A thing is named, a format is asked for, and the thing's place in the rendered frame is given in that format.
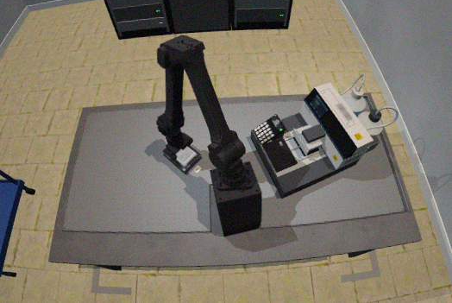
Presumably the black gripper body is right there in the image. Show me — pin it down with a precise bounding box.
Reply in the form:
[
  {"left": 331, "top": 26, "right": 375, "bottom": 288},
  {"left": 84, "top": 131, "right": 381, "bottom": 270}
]
[{"left": 164, "top": 132, "right": 193, "bottom": 156}]

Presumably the white multiwell plate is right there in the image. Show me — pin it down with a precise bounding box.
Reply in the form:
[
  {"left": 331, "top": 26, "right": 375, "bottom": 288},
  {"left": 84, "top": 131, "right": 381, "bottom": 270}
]
[{"left": 176, "top": 147, "right": 196, "bottom": 166}]

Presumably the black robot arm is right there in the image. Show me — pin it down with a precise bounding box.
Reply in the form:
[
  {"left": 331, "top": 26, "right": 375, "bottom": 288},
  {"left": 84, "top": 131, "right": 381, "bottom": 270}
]
[{"left": 156, "top": 35, "right": 252, "bottom": 191}]

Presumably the clear plastic bottle with black cap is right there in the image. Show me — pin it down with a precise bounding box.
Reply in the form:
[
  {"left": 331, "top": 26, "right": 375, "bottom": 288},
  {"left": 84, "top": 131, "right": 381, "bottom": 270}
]
[{"left": 358, "top": 110, "right": 383, "bottom": 140}]

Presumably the clear bottle with grey cap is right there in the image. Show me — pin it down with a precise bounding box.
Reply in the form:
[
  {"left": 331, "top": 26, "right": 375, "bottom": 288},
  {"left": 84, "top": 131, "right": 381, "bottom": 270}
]
[{"left": 341, "top": 87, "right": 366, "bottom": 117}]

